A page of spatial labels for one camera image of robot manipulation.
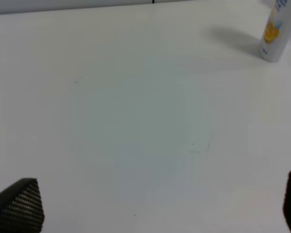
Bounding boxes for white bottle blue cap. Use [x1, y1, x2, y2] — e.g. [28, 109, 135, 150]
[260, 0, 291, 63]

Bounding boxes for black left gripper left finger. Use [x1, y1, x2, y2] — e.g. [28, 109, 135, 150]
[0, 178, 45, 233]

